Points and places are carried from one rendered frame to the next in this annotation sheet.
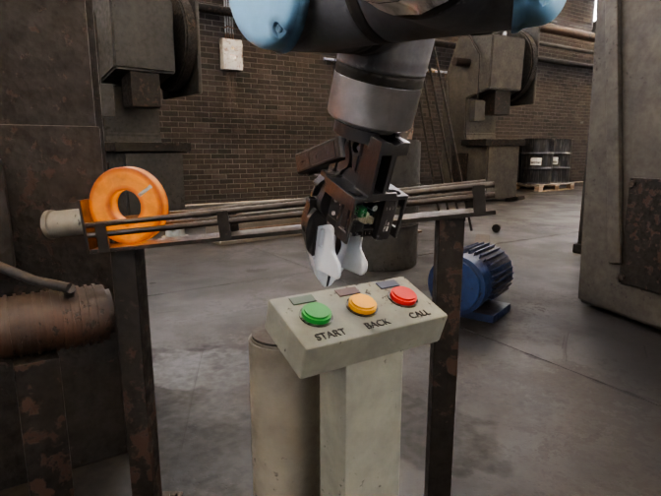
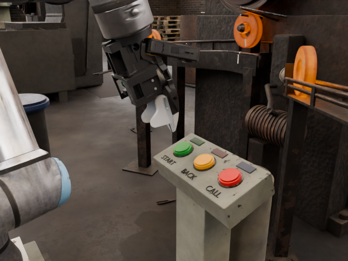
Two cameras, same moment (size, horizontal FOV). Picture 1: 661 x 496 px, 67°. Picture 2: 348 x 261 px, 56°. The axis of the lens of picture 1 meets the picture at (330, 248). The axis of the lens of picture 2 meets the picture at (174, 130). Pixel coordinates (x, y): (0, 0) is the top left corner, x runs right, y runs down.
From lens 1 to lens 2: 0.88 m
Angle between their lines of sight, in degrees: 87
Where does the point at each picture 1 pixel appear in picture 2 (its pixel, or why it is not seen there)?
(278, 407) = not seen: hidden behind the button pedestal
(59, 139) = (336, 24)
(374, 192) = (117, 73)
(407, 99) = (99, 19)
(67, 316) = (268, 125)
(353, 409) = (178, 217)
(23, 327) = (252, 121)
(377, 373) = (189, 208)
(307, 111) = not seen: outside the picture
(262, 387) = not seen: hidden behind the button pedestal
